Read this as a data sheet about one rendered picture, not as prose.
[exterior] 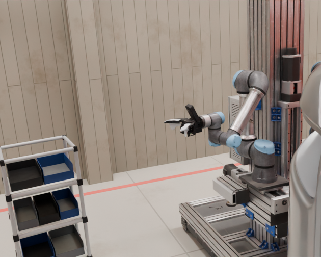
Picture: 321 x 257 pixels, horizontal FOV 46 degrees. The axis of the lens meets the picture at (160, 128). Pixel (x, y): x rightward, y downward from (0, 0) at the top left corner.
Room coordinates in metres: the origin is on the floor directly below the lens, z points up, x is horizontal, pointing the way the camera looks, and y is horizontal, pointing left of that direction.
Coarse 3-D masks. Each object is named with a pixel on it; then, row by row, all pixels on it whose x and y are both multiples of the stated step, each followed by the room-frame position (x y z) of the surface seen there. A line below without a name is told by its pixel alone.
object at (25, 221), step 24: (24, 144) 2.71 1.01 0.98; (72, 144) 2.56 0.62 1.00; (24, 168) 2.65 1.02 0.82; (48, 168) 2.68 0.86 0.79; (72, 168) 2.53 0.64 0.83; (24, 192) 2.35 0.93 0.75; (48, 192) 2.73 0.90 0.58; (72, 192) 2.83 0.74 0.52; (24, 216) 2.48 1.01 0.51; (48, 216) 2.43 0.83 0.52; (72, 216) 2.50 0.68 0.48; (24, 240) 2.63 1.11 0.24; (48, 240) 2.64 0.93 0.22; (72, 240) 2.66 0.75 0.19
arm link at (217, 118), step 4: (216, 112) 2.10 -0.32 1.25; (220, 112) 2.12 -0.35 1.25; (212, 116) 2.07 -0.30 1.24; (216, 116) 2.08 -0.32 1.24; (220, 116) 2.09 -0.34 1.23; (224, 116) 2.10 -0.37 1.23; (212, 120) 2.05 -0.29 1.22; (216, 120) 2.07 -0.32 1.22; (220, 120) 2.08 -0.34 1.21; (224, 120) 2.10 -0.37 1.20; (212, 124) 2.06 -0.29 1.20; (216, 124) 2.07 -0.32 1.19; (220, 124) 2.09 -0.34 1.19
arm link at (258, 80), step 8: (256, 72) 2.15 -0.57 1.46; (256, 80) 2.11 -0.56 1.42; (264, 80) 2.10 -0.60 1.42; (256, 88) 2.08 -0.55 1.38; (264, 88) 2.08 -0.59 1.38; (248, 96) 2.08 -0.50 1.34; (256, 96) 2.06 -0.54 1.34; (248, 104) 2.05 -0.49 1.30; (256, 104) 2.06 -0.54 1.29; (240, 112) 2.04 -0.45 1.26; (248, 112) 2.03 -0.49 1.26; (240, 120) 2.01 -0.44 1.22; (248, 120) 2.03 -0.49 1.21; (232, 128) 1.99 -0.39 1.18; (240, 128) 1.99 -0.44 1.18; (224, 136) 1.99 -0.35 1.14; (232, 136) 1.95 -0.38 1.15; (224, 144) 1.99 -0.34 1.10; (232, 144) 1.94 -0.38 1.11
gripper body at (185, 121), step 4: (200, 116) 2.05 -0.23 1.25; (184, 120) 2.00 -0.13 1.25; (188, 120) 2.00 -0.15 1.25; (192, 120) 2.00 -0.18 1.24; (200, 120) 2.04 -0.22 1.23; (196, 124) 2.02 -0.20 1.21; (200, 124) 2.04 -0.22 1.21; (204, 124) 2.02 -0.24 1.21; (180, 128) 2.02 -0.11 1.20; (192, 128) 1.99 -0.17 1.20; (196, 128) 2.02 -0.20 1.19; (200, 128) 2.03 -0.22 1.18; (180, 132) 2.03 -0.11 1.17; (188, 132) 1.99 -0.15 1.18; (192, 132) 1.98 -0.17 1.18; (196, 132) 2.02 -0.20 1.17; (188, 136) 1.97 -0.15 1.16
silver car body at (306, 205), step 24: (312, 72) 0.81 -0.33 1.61; (312, 96) 0.72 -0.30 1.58; (312, 120) 0.69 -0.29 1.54; (312, 144) 0.84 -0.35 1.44; (312, 168) 0.75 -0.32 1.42; (312, 192) 0.68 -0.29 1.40; (288, 216) 0.78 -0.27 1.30; (312, 216) 0.63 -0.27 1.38; (288, 240) 0.76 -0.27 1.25; (312, 240) 0.62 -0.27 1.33
